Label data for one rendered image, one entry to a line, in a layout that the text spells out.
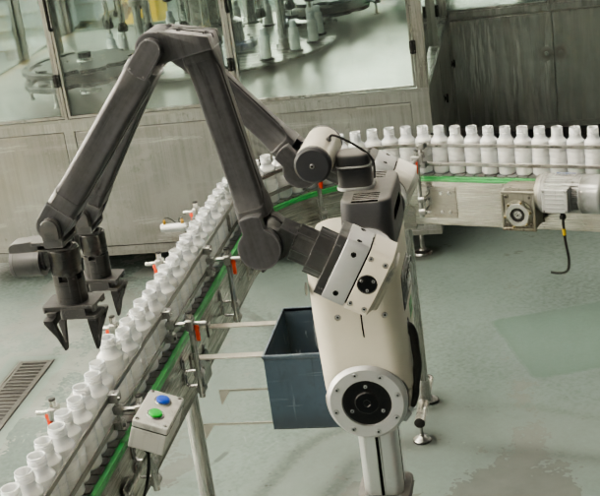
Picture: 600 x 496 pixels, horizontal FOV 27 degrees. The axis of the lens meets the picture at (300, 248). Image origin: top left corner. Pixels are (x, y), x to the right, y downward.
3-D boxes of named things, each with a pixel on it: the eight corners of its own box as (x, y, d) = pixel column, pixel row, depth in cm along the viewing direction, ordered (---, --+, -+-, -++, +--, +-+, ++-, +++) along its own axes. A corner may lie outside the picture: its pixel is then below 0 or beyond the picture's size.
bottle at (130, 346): (145, 395, 298) (132, 333, 292) (120, 398, 299) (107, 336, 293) (149, 384, 304) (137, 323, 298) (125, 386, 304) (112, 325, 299)
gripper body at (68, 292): (95, 314, 224) (88, 277, 222) (42, 317, 226) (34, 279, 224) (106, 300, 230) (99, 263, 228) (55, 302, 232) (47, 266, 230)
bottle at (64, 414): (57, 483, 264) (41, 415, 258) (78, 469, 268) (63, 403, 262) (76, 490, 260) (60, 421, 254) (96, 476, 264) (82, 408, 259)
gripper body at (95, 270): (84, 278, 283) (78, 247, 280) (126, 276, 281) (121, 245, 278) (74, 288, 277) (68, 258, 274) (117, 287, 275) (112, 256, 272)
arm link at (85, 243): (98, 231, 271) (106, 222, 276) (69, 232, 272) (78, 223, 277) (103, 261, 273) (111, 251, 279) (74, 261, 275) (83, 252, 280)
